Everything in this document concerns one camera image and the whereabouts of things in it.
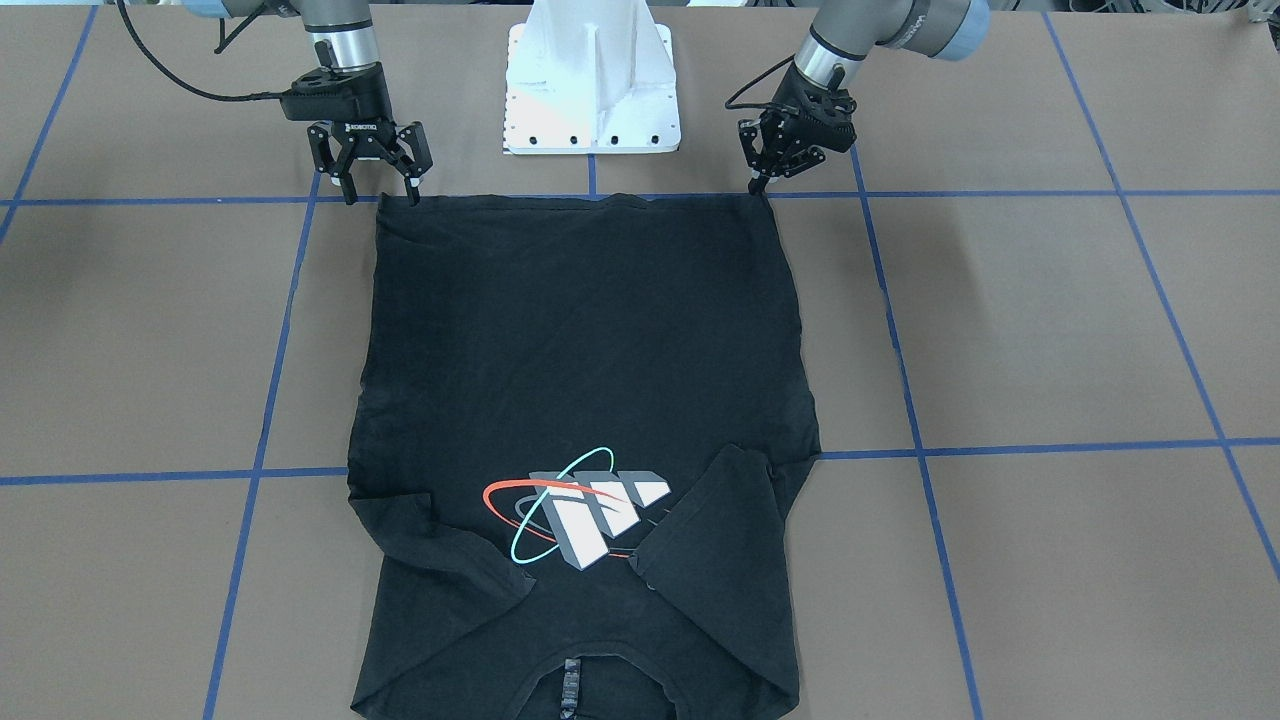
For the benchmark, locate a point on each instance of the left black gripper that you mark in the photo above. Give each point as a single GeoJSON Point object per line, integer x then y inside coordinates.
{"type": "Point", "coordinates": [801, 128]}

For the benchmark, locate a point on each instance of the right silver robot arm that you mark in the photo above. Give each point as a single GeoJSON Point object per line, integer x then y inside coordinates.
{"type": "Point", "coordinates": [340, 32]}

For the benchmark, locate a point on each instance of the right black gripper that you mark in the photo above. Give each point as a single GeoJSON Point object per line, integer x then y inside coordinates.
{"type": "Point", "coordinates": [364, 133]}

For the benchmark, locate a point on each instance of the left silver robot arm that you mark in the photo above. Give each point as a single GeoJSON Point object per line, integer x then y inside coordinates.
{"type": "Point", "coordinates": [849, 30]}

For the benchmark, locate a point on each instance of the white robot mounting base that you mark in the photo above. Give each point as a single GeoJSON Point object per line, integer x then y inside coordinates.
{"type": "Point", "coordinates": [590, 77]}

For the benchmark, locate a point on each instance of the brown table mat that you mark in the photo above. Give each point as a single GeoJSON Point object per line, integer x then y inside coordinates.
{"type": "Point", "coordinates": [1040, 312]}

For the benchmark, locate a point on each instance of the black graphic t-shirt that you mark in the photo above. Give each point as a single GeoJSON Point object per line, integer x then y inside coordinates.
{"type": "Point", "coordinates": [580, 430]}

